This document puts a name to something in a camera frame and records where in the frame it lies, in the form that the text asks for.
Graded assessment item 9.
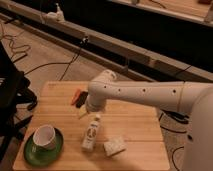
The long wooden beam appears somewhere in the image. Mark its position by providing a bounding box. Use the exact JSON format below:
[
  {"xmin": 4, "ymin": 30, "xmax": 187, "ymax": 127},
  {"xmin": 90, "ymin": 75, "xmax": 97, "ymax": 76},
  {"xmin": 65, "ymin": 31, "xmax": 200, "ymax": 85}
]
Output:
[{"xmin": 0, "ymin": 0, "xmax": 213, "ymax": 83}]

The white sponge block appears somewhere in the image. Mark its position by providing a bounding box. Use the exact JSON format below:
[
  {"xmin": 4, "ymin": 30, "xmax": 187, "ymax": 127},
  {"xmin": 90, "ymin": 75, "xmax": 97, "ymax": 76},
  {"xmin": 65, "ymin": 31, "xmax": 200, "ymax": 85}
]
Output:
[{"xmin": 103, "ymin": 137, "xmax": 126, "ymax": 157}]

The white ceramic cup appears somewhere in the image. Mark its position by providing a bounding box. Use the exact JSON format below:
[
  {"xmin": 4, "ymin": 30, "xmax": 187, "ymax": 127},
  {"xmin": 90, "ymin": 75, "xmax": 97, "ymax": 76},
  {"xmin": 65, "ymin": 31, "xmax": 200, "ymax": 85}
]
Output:
[{"xmin": 33, "ymin": 125, "xmax": 56, "ymax": 150}]

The green saucer plate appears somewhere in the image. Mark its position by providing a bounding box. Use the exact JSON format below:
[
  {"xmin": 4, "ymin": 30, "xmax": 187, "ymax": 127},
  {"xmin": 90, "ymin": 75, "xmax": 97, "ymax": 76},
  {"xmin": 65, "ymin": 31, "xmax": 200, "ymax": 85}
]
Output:
[{"xmin": 23, "ymin": 129, "xmax": 64, "ymax": 167}]

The black office chair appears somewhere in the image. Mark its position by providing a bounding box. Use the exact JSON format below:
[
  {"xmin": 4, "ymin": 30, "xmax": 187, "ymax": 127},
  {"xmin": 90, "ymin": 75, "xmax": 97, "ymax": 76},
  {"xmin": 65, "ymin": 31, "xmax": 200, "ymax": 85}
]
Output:
[{"xmin": 0, "ymin": 41, "xmax": 37, "ymax": 162}]

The black floor cable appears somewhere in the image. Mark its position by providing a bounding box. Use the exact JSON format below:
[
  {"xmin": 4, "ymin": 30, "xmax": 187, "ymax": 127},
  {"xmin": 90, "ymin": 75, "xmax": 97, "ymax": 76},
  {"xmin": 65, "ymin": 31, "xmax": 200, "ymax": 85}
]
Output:
[{"xmin": 23, "ymin": 37, "xmax": 90, "ymax": 82}]

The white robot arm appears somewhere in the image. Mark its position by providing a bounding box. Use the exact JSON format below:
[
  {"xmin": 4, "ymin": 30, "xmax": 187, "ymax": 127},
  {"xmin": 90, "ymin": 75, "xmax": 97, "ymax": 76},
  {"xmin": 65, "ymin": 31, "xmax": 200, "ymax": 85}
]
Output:
[{"xmin": 86, "ymin": 70, "xmax": 213, "ymax": 171}]

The white plastic bottle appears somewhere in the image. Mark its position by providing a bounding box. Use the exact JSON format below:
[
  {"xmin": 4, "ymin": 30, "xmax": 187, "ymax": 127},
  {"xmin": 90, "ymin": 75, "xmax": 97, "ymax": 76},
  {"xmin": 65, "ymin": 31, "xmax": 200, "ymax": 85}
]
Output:
[{"xmin": 82, "ymin": 114, "xmax": 101, "ymax": 152}]

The black rectangular block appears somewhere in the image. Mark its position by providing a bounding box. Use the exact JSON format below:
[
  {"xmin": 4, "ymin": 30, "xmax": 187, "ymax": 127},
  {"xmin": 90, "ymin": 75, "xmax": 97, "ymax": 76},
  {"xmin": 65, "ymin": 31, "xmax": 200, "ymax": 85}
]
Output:
[{"xmin": 76, "ymin": 91, "xmax": 88, "ymax": 108}]

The black cable bundle right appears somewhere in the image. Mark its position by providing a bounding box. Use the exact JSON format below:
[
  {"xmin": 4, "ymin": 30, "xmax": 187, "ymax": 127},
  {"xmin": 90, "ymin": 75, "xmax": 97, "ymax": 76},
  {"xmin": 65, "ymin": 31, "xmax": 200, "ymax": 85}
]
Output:
[{"xmin": 157, "ymin": 109, "xmax": 191, "ymax": 168}]

